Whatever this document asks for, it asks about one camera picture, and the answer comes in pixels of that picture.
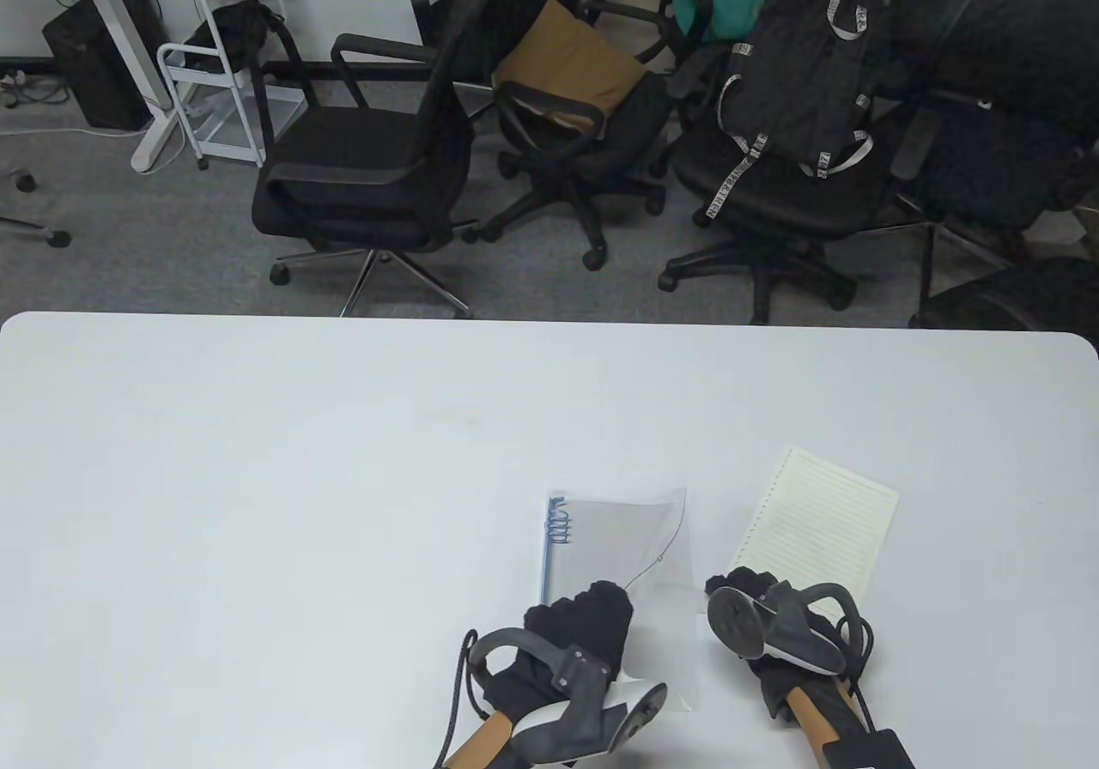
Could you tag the person's left hand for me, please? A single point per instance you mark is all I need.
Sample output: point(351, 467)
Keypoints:
point(592, 623)

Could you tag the person's right hand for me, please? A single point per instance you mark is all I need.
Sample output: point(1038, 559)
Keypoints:
point(770, 696)

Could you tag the lined loose-leaf paper stack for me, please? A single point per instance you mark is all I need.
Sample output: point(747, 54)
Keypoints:
point(816, 529)

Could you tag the person's left forearm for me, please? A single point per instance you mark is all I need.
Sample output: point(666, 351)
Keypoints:
point(481, 743)

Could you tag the black padded office chair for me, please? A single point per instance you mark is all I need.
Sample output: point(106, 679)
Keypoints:
point(1022, 297)

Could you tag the black office chair with armrests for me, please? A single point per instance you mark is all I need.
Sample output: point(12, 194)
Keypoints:
point(618, 142)

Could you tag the black office chair chrome base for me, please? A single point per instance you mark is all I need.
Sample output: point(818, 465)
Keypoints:
point(361, 160)

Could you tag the brown cushion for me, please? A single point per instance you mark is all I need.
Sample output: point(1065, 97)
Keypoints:
point(567, 65)

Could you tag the black mesh office chair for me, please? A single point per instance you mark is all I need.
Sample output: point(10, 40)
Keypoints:
point(987, 177)

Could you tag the white metal trolley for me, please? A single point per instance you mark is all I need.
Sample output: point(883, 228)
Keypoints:
point(225, 130)

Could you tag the office chair base with casters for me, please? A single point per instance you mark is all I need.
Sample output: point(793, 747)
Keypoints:
point(56, 238)

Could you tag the black bag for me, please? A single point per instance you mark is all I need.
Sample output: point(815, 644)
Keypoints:
point(232, 31)

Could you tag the black computer tower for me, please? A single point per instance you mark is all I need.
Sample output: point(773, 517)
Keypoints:
point(94, 65)

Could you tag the white standing desk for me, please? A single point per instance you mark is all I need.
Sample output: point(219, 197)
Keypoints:
point(112, 14)

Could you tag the white power strip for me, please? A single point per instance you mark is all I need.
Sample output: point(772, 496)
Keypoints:
point(10, 91)

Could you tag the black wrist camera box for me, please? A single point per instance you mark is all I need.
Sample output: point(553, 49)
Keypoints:
point(867, 752)

